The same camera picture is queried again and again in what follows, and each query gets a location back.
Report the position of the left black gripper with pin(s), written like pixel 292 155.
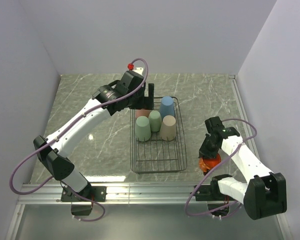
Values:
pixel 146 102

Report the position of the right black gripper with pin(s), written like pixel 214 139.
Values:
pixel 204 152

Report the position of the orange transparent mug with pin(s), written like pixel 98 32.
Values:
pixel 206 164

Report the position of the blue plastic cup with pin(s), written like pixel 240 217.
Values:
pixel 167 107

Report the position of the pink plastic cup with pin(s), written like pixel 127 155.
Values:
pixel 142 113

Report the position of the green cup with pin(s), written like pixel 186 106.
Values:
pixel 142 129
pixel 155 121

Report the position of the beige plastic cup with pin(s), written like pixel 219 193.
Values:
pixel 168 130

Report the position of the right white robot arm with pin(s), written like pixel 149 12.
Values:
pixel 263 194

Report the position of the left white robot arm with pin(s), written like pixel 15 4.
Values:
pixel 53 151

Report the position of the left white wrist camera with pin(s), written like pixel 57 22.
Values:
pixel 138 70

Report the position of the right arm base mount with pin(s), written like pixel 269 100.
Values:
pixel 214 200

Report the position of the black wire dish rack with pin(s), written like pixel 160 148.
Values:
pixel 157 155

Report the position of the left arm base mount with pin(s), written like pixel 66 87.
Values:
pixel 82 203

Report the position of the aluminium rail frame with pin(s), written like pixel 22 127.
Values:
pixel 128 188

